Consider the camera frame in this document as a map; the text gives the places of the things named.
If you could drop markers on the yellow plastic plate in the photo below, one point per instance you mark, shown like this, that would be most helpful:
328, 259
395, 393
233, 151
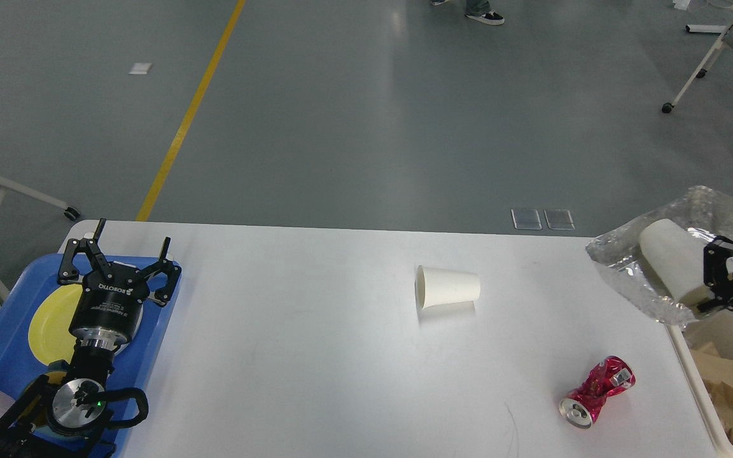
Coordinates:
49, 337

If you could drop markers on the crushed red soda can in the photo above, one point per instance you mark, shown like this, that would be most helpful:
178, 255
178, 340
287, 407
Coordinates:
581, 407

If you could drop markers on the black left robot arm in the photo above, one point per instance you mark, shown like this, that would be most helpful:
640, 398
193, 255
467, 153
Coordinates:
100, 418

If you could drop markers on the crushed white paper cup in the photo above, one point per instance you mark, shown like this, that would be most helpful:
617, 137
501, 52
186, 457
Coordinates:
678, 260

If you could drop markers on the right floor socket cover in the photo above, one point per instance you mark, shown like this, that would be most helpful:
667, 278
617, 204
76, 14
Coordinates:
559, 219

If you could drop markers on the beige plastic bin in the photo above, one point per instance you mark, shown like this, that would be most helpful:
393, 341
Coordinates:
718, 329

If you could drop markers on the upright-lying white paper cup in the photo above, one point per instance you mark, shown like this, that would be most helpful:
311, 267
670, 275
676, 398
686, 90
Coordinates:
437, 286

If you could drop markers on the floor socket cover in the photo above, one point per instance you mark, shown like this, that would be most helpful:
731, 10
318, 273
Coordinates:
526, 219
559, 219

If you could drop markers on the blue plastic tray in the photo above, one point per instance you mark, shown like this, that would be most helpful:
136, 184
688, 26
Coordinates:
132, 365

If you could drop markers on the black sneaker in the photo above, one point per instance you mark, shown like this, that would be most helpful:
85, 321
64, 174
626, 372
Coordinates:
489, 17

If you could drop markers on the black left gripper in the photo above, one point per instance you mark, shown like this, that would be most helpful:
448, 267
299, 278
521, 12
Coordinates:
108, 309

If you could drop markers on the left floor socket cover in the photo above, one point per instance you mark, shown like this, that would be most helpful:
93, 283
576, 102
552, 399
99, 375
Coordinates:
526, 219

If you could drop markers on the silver foil bag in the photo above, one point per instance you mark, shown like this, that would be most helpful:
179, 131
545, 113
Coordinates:
701, 211

